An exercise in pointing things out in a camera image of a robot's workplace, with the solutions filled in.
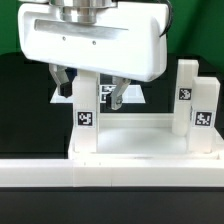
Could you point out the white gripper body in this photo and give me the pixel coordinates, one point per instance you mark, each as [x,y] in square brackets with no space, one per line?
[127,40]

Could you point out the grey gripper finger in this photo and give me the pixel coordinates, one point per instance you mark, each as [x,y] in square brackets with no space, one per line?
[114,99]
[64,85]

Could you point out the white desk top tray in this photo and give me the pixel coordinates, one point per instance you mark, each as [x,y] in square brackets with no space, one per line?
[143,136]

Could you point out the white L-shaped obstacle fence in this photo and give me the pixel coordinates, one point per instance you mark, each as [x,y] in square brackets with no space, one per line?
[86,171]

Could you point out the white base marker plate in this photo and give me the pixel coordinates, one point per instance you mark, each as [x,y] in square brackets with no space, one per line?
[84,91]

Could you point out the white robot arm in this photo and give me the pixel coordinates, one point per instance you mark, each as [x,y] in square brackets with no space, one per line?
[85,11]

